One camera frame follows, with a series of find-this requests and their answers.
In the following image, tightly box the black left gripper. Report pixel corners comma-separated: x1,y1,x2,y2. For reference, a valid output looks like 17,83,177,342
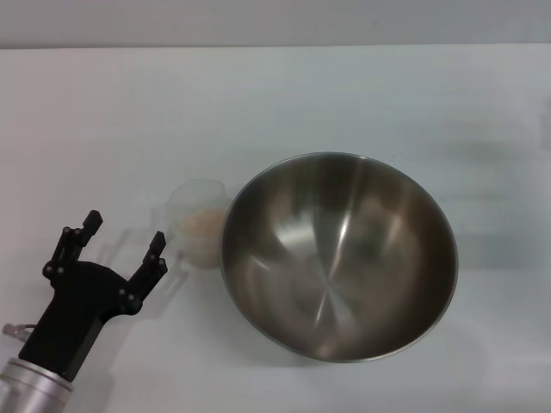
17,209,170,383

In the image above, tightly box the clear plastic measuring cup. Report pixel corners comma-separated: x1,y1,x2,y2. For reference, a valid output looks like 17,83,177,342
150,178,230,271

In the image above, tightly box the white uncooked rice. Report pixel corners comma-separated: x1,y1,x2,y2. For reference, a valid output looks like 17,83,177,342
178,208,226,238

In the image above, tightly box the stainless steel mixing bowl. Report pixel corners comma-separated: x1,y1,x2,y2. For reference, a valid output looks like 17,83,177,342
219,151,460,365

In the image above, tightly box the grey left wrist cable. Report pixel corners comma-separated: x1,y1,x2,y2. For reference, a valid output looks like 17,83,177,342
1,322,39,342

